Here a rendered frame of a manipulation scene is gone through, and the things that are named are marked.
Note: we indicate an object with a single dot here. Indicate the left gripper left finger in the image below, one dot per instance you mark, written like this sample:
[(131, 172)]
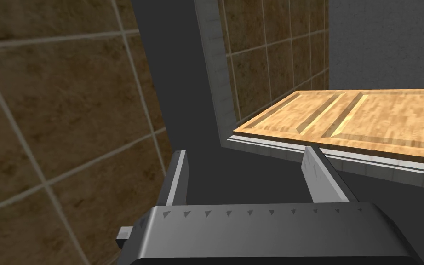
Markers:
[(178, 180)]

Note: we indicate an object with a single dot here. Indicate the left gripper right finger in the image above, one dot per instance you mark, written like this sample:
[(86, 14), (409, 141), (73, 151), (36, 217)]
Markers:
[(324, 180)]

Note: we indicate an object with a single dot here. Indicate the light wooden door leaf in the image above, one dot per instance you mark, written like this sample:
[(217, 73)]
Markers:
[(374, 121)]

